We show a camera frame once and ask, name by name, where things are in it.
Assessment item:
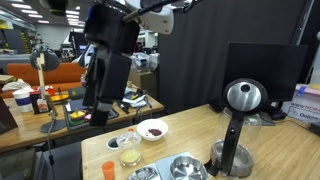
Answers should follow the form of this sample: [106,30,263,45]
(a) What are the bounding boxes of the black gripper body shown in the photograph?
[94,51,133,105]

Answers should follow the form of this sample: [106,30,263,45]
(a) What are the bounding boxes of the black tray with toys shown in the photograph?
[63,99,120,132]

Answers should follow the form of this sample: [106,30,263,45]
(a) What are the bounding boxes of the yellow plate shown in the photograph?
[49,93,71,103]

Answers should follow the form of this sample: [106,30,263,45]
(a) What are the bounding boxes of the pile of papers and cloth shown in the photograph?
[122,85,149,110]

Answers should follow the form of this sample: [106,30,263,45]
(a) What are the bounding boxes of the orange sofa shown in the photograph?
[0,62,88,100]

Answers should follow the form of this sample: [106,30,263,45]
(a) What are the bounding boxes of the brown cardboard box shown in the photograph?
[127,67,160,100]

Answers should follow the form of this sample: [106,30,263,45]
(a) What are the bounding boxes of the clear empty glass bowl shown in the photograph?
[116,130,143,150]

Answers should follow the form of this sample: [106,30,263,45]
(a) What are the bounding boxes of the white bowl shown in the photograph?
[136,118,170,142]

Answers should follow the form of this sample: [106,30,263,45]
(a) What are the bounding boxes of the glass bowl with yellow grains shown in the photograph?
[118,139,143,168]

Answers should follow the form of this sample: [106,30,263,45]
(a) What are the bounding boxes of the small framed picture card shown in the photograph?
[29,91,52,116]

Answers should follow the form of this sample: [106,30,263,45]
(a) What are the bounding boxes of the orange plastic cup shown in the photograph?
[101,160,116,180]

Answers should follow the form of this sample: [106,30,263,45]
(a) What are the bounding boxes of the dark red food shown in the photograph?
[147,128,164,137]

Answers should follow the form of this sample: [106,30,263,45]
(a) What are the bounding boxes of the white cup with purple band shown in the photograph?
[12,87,35,114]

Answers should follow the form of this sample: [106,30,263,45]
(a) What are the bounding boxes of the black curtain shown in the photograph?
[157,0,313,115]

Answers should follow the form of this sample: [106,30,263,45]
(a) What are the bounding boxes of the light blue kitchen scale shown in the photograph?
[146,151,202,180]

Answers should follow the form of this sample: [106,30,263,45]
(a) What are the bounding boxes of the dark brown box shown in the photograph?
[0,95,19,136]

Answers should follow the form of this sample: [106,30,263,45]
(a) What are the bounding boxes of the black computer monitor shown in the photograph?
[221,41,310,103]

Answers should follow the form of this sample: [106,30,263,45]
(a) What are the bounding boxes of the blue tape strip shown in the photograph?
[295,85,308,98]

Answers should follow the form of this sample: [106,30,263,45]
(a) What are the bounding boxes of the white printed box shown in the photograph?
[286,83,320,127]

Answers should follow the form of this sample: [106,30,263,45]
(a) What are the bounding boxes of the table cable grommet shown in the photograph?
[106,136,121,151]

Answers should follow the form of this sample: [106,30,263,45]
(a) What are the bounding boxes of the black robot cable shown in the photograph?
[122,0,203,24]

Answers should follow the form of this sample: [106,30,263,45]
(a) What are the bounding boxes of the steel pan with wire handle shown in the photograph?
[169,155,210,180]

